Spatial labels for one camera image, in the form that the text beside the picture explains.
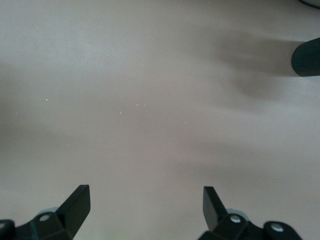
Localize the black ribbed cylinder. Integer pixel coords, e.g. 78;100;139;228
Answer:
291;37;320;78

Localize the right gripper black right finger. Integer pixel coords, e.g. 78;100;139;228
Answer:
198;185;301;240

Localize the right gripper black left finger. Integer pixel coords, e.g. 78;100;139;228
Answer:
0;184;91;240

